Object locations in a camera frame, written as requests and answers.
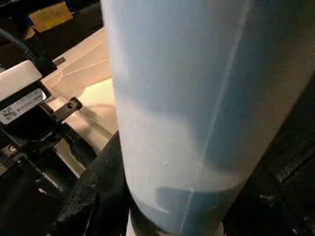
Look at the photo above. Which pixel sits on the white plastic table top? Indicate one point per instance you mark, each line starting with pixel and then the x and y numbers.
pixel 86 86

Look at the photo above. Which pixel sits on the white plastic table leg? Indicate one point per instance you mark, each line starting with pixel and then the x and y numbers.
pixel 197 98

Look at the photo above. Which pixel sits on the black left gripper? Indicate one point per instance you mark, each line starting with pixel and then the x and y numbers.
pixel 29 147

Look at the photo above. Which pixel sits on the yellow cardboard box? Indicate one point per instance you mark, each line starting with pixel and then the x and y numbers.
pixel 50 17

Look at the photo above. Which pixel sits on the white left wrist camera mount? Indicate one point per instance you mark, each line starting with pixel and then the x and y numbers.
pixel 19 83

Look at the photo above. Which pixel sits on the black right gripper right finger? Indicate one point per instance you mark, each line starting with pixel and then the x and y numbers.
pixel 278 196

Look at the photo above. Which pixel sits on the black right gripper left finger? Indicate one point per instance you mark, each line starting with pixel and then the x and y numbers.
pixel 98 184

